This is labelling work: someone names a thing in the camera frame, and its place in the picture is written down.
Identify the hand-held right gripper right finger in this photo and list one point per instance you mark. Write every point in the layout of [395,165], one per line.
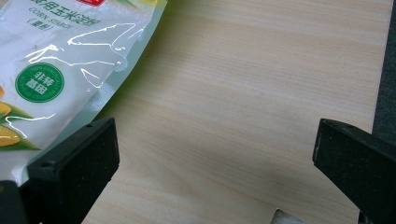
[358,165]

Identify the white corn starch bag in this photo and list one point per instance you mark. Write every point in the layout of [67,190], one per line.
[59,71]

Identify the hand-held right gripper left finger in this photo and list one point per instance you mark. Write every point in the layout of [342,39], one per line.
[73,171]

